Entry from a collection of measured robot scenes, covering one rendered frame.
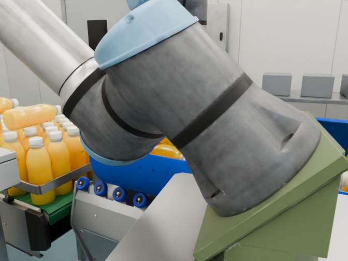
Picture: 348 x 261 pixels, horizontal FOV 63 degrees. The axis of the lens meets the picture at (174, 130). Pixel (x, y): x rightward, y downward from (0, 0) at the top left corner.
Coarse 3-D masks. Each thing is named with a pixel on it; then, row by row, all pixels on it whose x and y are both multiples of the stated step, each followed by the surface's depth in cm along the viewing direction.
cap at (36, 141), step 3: (30, 138) 88; (33, 138) 88; (36, 138) 88; (39, 138) 88; (30, 141) 87; (33, 141) 87; (36, 141) 87; (39, 141) 88; (42, 141) 89; (30, 144) 88; (33, 144) 87; (36, 144) 87; (39, 144) 88
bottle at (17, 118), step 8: (40, 104) 107; (48, 104) 109; (8, 112) 96; (16, 112) 96; (24, 112) 99; (32, 112) 101; (40, 112) 104; (48, 112) 107; (56, 112) 113; (8, 120) 97; (16, 120) 95; (24, 120) 98; (32, 120) 101; (40, 120) 104; (48, 120) 108; (8, 128) 98; (16, 128) 97
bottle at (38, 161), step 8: (40, 144) 88; (32, 152) 87; (40, 152) 88; (48, 152) 91; (32, 160) 87; (40, 160) 87; (48, 160) 90; (32, 168) 87; (40, 168) 88; (48, 168) 90; (32, 176) 88; (40, 176) 88; (48, 176) 90; (40, 184) 89; (48, 192) 91; (32, 200) 91; (40, 200) 90; (48, 200) 92
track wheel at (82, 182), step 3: (81, 177) 93; (84, 177) 92; (78, 180) 93; (81, 180) 92; (84, 180) 92; (87, 180) 92; (78, 183) 92; (81, 183) 91; (84, 183) 91; (87, 183) 91; (78, 186) 92; (81, 186) 91; (84, 186) 91; (87, 186) 91; (78, 189) 91; (81, 189) 91; (84, 189) 91
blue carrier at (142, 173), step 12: (324, 120) 70; (336, 120) 69; (336, 132) 73; (156, 156) 71; (96, 168) 83; (108, 168) 80; (120, 168) 78; (132, 168) 76; (144, 168) 73; (156, 168) 72; (168, 168) 70; (180, 168) 68; (108, 180) 85; (120, 180) 81; (132, 180) 78; (144, 180) 75; (156, 180) 73; (168, 180) 71; (144, 192) 81; (156, 192) 77
